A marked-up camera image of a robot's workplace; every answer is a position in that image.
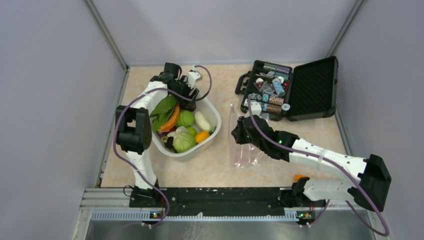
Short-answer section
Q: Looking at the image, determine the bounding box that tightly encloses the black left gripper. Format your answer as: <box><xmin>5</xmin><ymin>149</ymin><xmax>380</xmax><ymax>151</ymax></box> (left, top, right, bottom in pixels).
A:
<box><xmin>170</xmin><ymin>76</ymin><xmax>199</xmax><ymax>109</ymax></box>

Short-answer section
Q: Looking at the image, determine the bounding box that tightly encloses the clear zip top bag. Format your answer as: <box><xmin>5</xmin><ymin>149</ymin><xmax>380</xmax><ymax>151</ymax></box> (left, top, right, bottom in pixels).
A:
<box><xmin>228</xmin><ymin>102</ymin><xmax>272</xmax><ymax>168</ymax></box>

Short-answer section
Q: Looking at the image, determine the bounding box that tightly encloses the white plastic basket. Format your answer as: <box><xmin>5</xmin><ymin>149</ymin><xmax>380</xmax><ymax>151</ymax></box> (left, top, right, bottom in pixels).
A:
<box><xmin>152</xmin><ymin>97</ymin><xmax>222</xmax><ymax>162</ymax></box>

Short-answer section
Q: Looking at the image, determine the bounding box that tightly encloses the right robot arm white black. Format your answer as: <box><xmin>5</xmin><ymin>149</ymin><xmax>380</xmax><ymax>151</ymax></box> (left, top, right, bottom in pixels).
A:
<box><xmin>230</xmin><ymin>115</ymin><xmax>392</xmax><ymax>212</ymax></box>

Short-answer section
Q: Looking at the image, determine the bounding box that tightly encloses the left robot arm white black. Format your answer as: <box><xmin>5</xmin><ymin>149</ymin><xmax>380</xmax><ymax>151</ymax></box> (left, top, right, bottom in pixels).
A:
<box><xmin>113</xmin><ymin>62</ymin><xmax>202</xmax><ymax>207</ymax></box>

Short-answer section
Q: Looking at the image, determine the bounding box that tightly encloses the orange object behind right arm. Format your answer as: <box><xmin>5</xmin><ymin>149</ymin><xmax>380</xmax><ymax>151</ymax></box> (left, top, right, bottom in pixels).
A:
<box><xmin>293</xmin><ymin>174</ymin><xmax>308</xmax><ymax>182</ymax></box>

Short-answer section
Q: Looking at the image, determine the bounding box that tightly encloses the green leafy vegetable toy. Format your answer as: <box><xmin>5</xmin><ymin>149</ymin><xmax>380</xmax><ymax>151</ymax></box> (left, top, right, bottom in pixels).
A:
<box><xmin>150</xmin><ymin>94</ymin><xmax>178</xmax><ymax>132</ymax></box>

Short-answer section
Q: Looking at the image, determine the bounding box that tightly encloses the orange carrot toy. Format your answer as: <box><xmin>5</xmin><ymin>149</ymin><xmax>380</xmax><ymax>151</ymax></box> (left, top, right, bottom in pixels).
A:
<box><xmin>158</xmin><ymin>103</ymin><xmax>182</xmax><ymax>133</ymax></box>

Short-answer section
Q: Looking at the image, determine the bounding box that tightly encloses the white radish toy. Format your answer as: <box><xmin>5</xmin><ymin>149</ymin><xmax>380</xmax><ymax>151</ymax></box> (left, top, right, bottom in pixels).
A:
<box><xmin>194</xmin><ymin>111</ymin><xmax>213</xmax><ymax>132</ymax></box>

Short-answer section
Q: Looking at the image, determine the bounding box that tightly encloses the small orange fruit toy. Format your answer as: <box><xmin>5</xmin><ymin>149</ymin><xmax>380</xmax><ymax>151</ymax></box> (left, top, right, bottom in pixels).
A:
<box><xmin>194</xmin><ymin>131</ymin><xmax>211</xmax><ymax>144</ymax></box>

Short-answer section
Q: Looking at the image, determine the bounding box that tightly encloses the small green lime toy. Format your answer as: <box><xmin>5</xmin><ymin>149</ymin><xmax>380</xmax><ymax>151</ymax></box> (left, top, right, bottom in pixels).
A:
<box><xmin>186</xmin><ymin>127</ymin><xmax>198</xmax><ymax>136</ymax></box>

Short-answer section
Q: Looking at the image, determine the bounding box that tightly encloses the green cabbage toy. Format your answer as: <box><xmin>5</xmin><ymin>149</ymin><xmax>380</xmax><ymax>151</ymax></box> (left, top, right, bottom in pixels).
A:
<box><xmin>172</xmin><ymin>131</ymin><xmax>197</xmax><ymax>153</ymax></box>

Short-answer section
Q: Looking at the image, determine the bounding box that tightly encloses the black poker chip case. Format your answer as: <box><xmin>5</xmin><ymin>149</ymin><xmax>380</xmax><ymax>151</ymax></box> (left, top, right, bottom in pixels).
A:
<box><xmin>235</xmin><ymin>56</ymin><xmax>339</xmax><ymax>122</ymax></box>

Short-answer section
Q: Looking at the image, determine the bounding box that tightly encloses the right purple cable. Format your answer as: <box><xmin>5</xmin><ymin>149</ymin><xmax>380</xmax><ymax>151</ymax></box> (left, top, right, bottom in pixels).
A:
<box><xmin>247</xmin><ymin>96</ymin><xmax>390</xmax><ymax>238</ymax></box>

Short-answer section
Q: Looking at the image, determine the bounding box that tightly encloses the purple cable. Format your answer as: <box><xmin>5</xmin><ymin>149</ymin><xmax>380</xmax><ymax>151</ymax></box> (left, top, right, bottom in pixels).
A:
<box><xmin>112</xmin><ymin>64</ymin><xmax>213</xmax><ymax>228</ymax></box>
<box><xmin>247</xmin><ymin>96</ymin><xmax>390</xmax><ymax>238</ymax></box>

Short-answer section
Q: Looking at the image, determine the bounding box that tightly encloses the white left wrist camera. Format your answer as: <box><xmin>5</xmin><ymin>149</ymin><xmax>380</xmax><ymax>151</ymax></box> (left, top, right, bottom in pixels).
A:
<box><xmin>186</xmin><ymin>70</ymin><xmax>203</xmax><ymax>89</ymax></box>

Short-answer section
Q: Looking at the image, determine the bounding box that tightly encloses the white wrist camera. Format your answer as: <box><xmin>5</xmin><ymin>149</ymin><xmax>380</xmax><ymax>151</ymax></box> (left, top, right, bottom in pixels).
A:
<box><xmin>186</xmin><ymin>70</ymin><xmax>203</xmax><ymax>89</ymax></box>
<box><xmin>248</xmin><ymin>101</ymin><xmax>262</xmax><ymax>116</ymax></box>

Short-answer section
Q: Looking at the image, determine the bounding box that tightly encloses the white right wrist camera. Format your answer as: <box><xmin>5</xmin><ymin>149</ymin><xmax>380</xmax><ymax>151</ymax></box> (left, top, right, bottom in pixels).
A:
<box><xmin>248</xmin><ymin>101</ymin><xmax>262</xmax><ymax>116</ymax></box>

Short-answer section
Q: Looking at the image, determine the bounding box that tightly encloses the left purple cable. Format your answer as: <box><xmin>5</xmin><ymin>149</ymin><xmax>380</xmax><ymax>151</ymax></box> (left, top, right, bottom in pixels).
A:
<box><xmin>112</xmin><ymin>64</ymin><xmax>213</xmax><ymax>228</ymax></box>

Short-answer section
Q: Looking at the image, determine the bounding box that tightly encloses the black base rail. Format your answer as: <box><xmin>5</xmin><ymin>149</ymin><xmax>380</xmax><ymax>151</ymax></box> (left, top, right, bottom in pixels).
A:
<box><xmin>129</xmin><ymin>185</ymin><xmax>327</xmax><ymax>218</ymax></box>

